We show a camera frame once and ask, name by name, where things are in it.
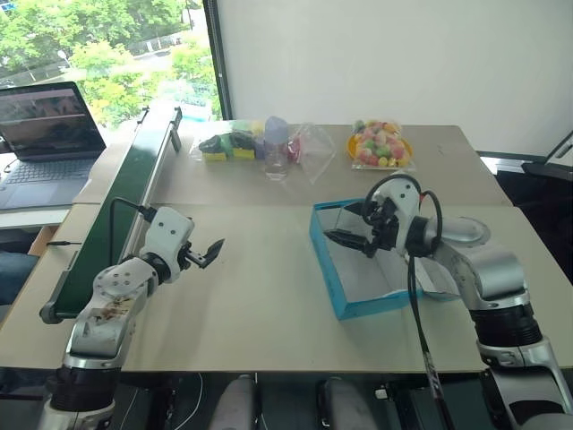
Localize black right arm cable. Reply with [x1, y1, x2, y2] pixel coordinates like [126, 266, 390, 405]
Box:
[363, 172, 456, 430]

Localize black metal stand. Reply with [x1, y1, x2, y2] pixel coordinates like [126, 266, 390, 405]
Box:
[521, 129, 573, 180]

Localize thin white cable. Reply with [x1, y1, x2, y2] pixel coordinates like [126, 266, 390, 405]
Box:
[172, 374, 205, 430]

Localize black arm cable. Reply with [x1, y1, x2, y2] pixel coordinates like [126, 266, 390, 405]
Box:
[108, 197, 158, 270]
[363, 172, 456, 430]

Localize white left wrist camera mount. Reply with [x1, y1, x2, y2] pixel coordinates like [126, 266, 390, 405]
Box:
[143, 205, 196, 283]

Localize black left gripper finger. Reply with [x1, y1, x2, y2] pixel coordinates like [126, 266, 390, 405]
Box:
[186, 251, 212, 271]
[204, 238, 227, 264]

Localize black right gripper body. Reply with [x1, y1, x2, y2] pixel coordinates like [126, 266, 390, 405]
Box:
[364, 196, 399, 261]

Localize black window frame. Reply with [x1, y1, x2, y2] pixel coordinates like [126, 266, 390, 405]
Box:
[201, 0, 234, 121]

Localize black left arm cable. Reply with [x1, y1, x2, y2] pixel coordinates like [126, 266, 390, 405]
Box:
[108, 197, 158, 270]

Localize dark blue fabric seat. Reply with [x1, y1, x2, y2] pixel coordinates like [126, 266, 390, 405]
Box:
[0, 250, 39, 305]

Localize bag of colourful candies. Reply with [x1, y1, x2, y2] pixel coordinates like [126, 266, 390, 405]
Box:
[346, 116, 416, 172]

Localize blue cardboard box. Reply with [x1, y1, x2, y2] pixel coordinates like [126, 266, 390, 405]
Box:
[308, 198, 462, 322]

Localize green conveyor belt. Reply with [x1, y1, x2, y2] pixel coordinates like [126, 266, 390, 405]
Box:
[38, 106, 184, 323]

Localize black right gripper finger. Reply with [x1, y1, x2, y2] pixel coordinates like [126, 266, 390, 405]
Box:
[342, 200, 372, 223]
[322, 228, 375, 257]

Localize clear bottle with purple cap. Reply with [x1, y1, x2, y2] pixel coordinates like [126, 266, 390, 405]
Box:
[262, 115, 290, 182]

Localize yellow plate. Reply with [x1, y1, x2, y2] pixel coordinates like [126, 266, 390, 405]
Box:
[346, 133, 413, 169]

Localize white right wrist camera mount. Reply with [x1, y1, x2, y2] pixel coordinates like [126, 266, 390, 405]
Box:
[371, 178, 424, 256]

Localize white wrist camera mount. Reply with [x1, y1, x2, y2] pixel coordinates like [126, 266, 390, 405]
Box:
[371, 178, 424, 256]
[143, 205, 196, 283]

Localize empty clear plastic bag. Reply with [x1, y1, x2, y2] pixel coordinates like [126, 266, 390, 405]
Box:
[288, 121, 338, 185]

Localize dark grey laptop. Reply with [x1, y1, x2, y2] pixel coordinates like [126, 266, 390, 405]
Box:
[0, 81, 107, 211]

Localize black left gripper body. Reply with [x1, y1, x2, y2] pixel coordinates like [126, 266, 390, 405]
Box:
[176, 241, 201, 272]

